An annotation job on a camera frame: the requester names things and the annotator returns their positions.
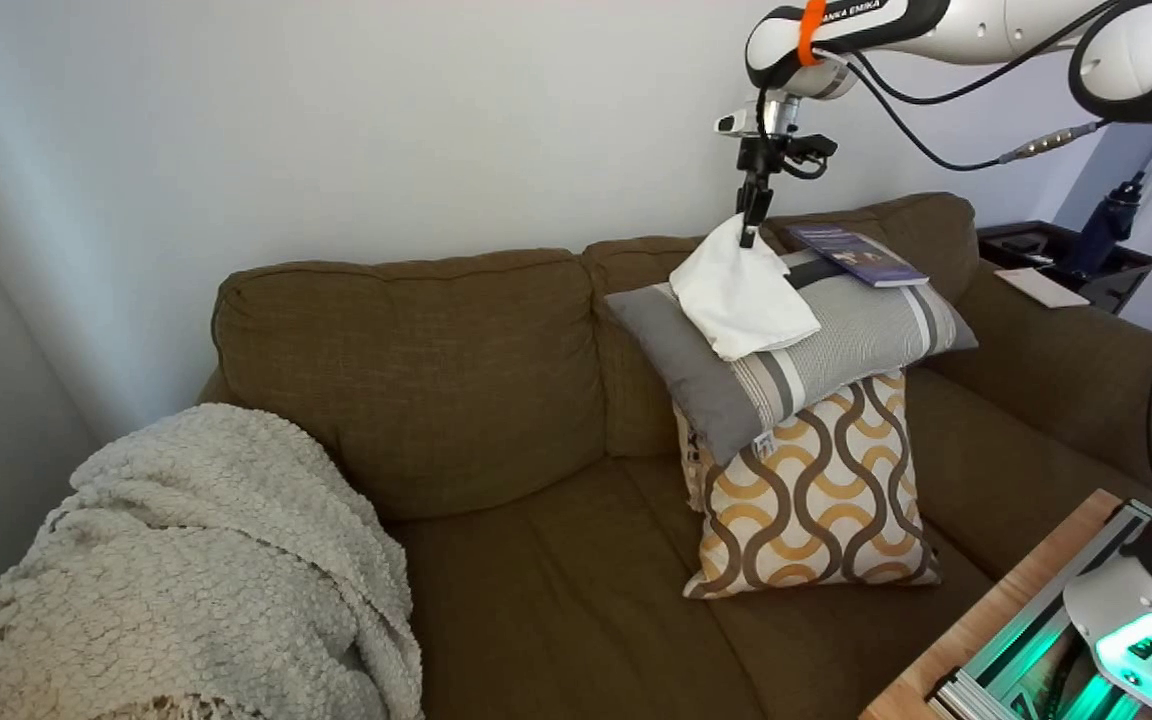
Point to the yellow brown wave-pattern pillow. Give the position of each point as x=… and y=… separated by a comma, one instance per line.
x=818, y=496

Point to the grey striped pillow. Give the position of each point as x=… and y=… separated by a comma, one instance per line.
x=858, y=339

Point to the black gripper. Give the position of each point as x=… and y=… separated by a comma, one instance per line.
x=763, y=156

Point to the wooden robot platform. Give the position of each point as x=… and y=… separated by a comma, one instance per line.
x=991, y=620

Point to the purple book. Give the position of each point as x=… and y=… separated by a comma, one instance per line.
x=858, y=253

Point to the aluminium rail frame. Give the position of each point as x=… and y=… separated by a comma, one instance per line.
x=1041, y=640

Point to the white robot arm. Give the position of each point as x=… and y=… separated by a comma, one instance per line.
x=1000, y=30

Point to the brown fabric sofa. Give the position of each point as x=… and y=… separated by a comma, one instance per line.
x=497, y=401

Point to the dark spray bottle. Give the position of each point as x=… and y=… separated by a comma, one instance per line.
x=1113, y=208

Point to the black side table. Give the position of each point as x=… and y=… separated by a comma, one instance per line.
x=1069, y=253

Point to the cream knitted blanket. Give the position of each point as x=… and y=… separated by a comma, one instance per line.
x=190, y=574

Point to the white paper sheet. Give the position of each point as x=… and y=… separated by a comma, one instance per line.
x=1041, y=284

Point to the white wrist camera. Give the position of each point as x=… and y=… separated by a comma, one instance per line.
x=745, y=121

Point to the white towel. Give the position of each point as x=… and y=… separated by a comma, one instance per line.
x=741, y=292

